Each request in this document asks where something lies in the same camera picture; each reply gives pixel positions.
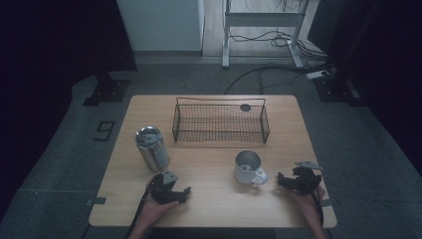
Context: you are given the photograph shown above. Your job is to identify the white cabinet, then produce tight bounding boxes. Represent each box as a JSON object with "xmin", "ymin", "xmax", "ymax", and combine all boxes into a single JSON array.
[{"xmin": 115, "ymin": 0, "xmax": 205, "ymax": 53}]

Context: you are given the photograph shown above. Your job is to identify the person's right hand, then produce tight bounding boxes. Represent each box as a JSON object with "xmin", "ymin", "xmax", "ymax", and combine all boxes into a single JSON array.
[{"xmin": 289, "ymin": 185, "xmax": 327, "ymax": 225}]

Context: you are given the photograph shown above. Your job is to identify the black wire basket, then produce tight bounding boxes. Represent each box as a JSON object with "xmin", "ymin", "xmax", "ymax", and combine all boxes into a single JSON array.
[{"xmin": 171, "ymin": 97, "xmax": 271, "ymax": 145}]

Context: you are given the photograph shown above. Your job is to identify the stainless steel tumbler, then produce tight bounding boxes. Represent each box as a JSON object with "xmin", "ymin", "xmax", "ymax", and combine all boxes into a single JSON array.
[{"xmin": 134, "ymin": 125, "xmax": 171, "ymax": 174}]

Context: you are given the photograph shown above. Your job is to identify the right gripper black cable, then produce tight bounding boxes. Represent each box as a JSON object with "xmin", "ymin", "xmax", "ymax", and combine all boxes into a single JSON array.
[{"xmin": 310, "ymin": 180, "xmax": 326, "ymax": 230}]

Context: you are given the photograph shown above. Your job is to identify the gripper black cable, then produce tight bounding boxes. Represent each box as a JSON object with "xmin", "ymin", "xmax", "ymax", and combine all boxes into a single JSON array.
[
  {"xmin": 310, "ymin": 180, "xmax": 326, "ymax": 230},
  {"xmin": 125, "ymin": 180, "xmax": 157, "ymax": 238}
]

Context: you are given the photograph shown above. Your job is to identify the black floor cables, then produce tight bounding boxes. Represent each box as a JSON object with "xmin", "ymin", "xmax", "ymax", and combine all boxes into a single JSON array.
[{"xmin": 223, "ymin": 28, "xmax": 336, "ymax": 96}]

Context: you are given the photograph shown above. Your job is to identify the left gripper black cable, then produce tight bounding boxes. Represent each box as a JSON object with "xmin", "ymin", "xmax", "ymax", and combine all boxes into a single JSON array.
[{"xmin": 125, "ymin": 180, "xmax": 157, "ymax": 238}]

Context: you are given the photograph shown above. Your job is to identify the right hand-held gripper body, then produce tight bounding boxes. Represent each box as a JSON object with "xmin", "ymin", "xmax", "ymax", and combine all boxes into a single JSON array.
[{"xmin": 292, "ymin": 160, "xmax": 323, "ymax": 194}]

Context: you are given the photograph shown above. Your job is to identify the dark curtain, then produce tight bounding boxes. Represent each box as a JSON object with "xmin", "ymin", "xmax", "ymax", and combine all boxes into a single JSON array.
[
  {"xmin": 0, "ymin": 0, "xmax": 138, "ymax": 220},
  {"xmin": 307, "ymin": 0, "xmax": 422, "ymax": 173}
]

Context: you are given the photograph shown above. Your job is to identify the white mug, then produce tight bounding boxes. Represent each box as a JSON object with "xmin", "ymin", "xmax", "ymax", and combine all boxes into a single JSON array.
[{"xmin": 233, "ymin": 149, "xmax": 269, "ymax": 186}]

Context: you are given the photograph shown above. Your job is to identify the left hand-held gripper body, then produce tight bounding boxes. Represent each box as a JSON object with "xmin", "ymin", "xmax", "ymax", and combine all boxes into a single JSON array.
[{"xmin": 145, "ymin": 169, "xmax": 182, "ymax": 205}]

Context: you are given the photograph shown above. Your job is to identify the white power strip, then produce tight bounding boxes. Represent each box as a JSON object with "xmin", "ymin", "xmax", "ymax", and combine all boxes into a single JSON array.
[{"xmin": 306, "ymin": 69, "xmax": 333, "ymax": 81}]

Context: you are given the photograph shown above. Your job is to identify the black stand base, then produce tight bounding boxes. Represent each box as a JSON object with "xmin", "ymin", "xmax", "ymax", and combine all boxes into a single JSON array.
[
  {"xmin": 313, "ymin": 74, "xmax": 364, "ymax": 108},
  {"xmin": 82, "ymin": 71, "xmax": 131, "ymax": 108}
]

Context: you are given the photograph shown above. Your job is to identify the person's left hand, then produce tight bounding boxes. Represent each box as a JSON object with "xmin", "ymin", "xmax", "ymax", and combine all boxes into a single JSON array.
[{"xmin": 140, "ymin": 193, "xmax": 181, "ymax": 227}]

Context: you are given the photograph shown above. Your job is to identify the white desk frame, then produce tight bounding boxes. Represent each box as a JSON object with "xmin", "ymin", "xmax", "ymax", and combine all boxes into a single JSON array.
[{"xmin": 221, "ymin": 0, "xmax": 312, "ymax": 70}]

